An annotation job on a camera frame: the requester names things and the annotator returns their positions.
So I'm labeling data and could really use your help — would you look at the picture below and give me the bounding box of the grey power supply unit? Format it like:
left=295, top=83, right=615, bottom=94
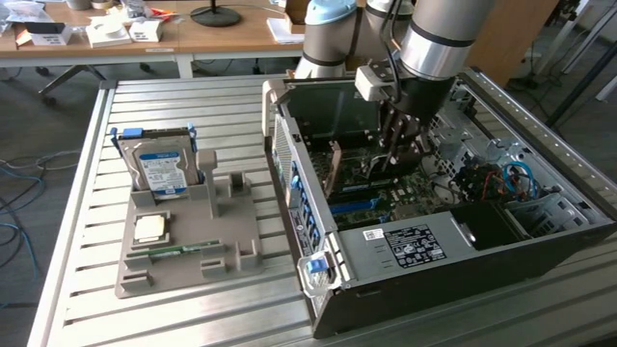
left=336, top=211, right=479, bottom=285

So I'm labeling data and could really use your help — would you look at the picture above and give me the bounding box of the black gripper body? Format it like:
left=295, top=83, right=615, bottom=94
left=380, top=74, right=458, bottom=127

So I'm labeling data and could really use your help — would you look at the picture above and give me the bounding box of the blue case release latch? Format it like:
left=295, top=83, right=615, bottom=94
left=306, top=254, right=332, bottom=275

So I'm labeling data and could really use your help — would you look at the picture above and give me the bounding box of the blue disk wire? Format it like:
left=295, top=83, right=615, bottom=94
left=500, top=162, right=542, bottom=202

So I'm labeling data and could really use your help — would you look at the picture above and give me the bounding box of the loose green RAM stick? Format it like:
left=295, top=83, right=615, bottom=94
left=127, top=242, right=223, bottom=258

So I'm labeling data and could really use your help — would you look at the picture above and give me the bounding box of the long PCIe expansion slot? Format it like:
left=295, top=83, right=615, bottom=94
left=330, top=200, right=382, bottom=215

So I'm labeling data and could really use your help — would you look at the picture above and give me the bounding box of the white paper stack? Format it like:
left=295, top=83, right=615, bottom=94
left=267, top=17, right=308, bottom=45

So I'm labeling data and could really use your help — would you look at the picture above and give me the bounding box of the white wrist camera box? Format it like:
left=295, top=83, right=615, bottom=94
left=355, top=60, right=404, bottom=102

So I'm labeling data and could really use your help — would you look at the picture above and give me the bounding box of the grey parts rack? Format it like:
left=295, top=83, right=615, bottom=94
left=114, top=150, right=266, bottom=300

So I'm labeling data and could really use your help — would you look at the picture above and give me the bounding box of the wooden desk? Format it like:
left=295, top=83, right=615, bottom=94
left=0, top=0, right=443, bottom=79

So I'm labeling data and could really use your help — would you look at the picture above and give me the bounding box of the silver CPU chip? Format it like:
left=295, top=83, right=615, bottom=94
left=134, top=215, right=168, bottom=243

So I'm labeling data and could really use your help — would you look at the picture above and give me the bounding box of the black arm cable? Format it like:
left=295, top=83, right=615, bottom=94
left=379, top=0, right=406, bottom=103

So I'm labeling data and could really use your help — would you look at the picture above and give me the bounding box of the blue floor cable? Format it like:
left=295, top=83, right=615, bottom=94
left=0, top=158, right=47, bottom=308

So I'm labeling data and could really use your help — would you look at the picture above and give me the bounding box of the dark metal table leg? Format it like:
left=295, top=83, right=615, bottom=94
left=547, top=46, right=617, bottom=128

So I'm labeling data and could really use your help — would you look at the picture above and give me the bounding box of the silver disk bay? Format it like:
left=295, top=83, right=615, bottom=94
left=504, top=193, right=598, bottom=239

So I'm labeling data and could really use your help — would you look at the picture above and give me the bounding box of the brown cardboard box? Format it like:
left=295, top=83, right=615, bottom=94
left=284, top=0, right=311, bottom=26

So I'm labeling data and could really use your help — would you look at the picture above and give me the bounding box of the green graphics card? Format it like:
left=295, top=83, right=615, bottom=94
left=326, top=139, right=390, bottom=198

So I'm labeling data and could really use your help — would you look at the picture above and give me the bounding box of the grey floor cable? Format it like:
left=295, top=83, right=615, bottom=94
left=0, top=150, right=82, bottom=173

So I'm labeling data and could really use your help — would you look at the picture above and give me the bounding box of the black and white labelled box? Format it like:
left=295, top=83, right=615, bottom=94
left=23, top=22, right=74, bottom=47

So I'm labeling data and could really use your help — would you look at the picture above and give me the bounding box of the wooden cabinet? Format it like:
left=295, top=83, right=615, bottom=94
left=467, top=0, right=563, bottom=87

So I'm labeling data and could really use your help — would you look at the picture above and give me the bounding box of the installed green RAM stick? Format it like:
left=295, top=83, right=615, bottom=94
left=340, top=179, right=395, bottom=192

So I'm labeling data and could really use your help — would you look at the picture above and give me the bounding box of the white box with tape roll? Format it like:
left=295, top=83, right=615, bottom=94
left=86, top=16, right=135, bottom=48

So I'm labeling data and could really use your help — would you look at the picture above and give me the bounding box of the small white box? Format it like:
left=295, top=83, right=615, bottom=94
left=129, top=20, right=165, bottom=43

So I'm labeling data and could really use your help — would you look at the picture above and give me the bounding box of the black round stand base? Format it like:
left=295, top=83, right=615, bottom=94
left=190, top=0, right=243, bottom=28

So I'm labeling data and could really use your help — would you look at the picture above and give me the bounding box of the hard disk with blue carrier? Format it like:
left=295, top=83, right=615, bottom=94
left=110, top=122, right=202, bottom=202

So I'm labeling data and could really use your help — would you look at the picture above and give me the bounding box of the red disk wire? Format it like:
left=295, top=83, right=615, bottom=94
left=484, top=169, right=512, bottom=200

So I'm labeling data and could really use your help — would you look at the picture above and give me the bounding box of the green motherboard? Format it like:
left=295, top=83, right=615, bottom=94
left=308, top=144, right=455, bottom=231

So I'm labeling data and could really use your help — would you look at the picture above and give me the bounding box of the open black PC case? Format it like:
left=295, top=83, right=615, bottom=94
left=262, top=67, right=617, bottom=340

